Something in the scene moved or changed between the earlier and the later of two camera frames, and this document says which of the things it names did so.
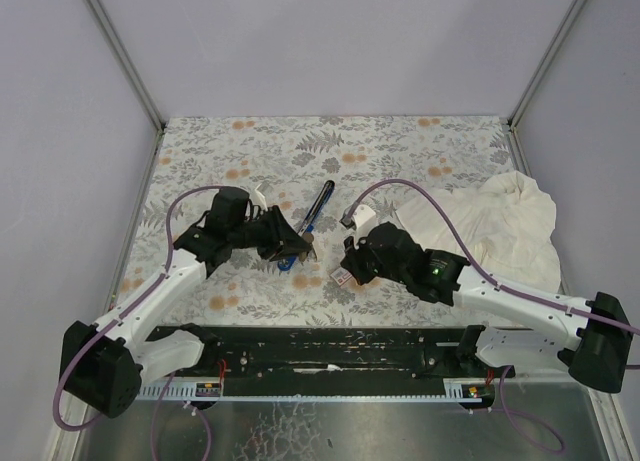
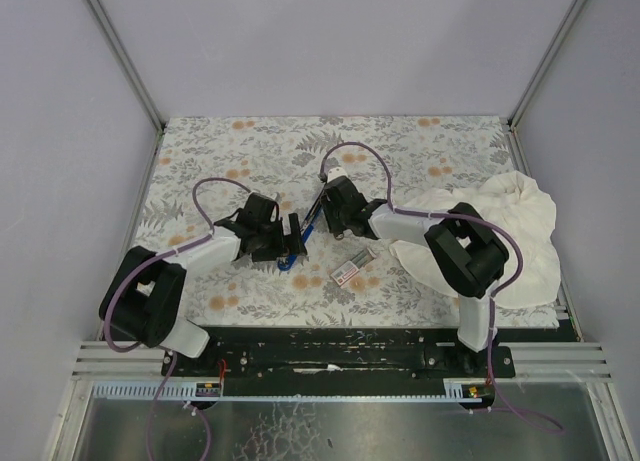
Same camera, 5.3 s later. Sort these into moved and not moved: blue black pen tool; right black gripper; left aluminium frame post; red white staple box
Moved: right black gripper
Not moved: blue black pen tool; left aluminium frame post; red white staple box
